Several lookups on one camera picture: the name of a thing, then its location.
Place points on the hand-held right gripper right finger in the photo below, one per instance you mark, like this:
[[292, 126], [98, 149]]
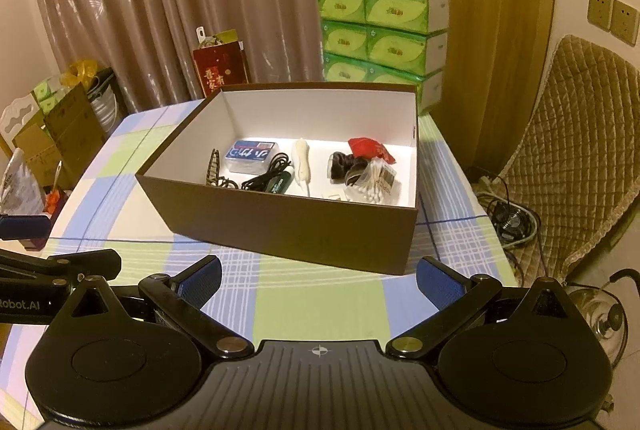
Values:
[[440, 282]]

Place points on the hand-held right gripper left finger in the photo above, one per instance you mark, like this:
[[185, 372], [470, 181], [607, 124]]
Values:
[[200, 280]]

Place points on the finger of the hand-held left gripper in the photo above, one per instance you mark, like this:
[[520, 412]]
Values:
[[75, 266], [25, 226]]

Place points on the brown cardboard box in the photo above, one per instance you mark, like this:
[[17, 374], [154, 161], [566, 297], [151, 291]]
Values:
[[280, 230]]

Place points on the bag of cotton swabs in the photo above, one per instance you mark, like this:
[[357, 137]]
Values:
[[377, 182]]

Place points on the blue floss pick box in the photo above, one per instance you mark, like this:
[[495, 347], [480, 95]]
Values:
[[250, 155]]

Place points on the brown scrunchie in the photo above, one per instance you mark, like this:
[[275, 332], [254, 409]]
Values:
[[345, 170]]

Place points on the red packet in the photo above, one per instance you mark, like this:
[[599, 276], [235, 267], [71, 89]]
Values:
[[370, 148]]

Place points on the white tube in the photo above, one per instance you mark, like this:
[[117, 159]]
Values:
[[301, 160]]

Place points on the orange small items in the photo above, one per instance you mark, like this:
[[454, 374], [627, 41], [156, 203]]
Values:
[[54, 200]]

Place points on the purple tray box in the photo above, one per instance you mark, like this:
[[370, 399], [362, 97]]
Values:
[[55, 230]]

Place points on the clear printed plastic bag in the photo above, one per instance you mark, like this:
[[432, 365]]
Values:
[[17, 182]]

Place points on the black round device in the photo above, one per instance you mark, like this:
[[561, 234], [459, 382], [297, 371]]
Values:
[[515, 222]]

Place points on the white carved board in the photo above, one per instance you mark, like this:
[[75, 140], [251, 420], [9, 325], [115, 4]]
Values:
[[17, 118]]

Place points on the checked tablecloth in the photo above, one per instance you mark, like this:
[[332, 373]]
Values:
[[310, 305]]

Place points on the small green tissue pack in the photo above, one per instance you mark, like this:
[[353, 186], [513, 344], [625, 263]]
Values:
[[47, 89], [52, 104]]

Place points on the silver metal pot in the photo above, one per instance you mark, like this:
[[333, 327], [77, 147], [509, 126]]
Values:
[[105, 103]]

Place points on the metal kettle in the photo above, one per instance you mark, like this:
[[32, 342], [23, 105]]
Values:
[[595, 310]]

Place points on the yellow plastic bag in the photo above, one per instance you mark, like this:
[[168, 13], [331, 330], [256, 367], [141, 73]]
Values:
[[80, 73]]

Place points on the chair with quilted cover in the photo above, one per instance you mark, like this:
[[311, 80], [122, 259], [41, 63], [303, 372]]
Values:
[[575, 135]]

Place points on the red gift bag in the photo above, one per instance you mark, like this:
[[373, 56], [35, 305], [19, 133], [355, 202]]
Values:
[[220, 70]]

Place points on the stack of green tissue packs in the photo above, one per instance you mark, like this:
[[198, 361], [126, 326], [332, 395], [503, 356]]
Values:
[[380, 40]]

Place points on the golden curtain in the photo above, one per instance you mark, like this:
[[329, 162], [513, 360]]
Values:
[[475, 10]]

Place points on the wall socket plate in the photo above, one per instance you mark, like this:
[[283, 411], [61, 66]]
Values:
[[625, 21], [600, 9]]

